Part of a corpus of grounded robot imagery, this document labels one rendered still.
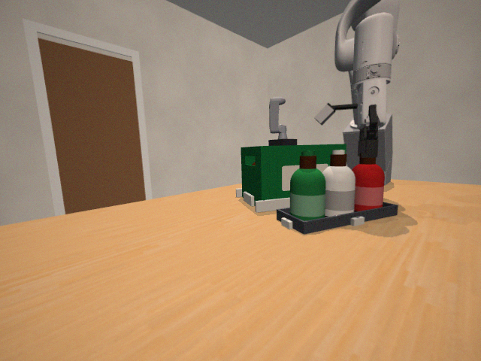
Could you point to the white bottle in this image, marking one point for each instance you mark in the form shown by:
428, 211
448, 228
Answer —
340, 186

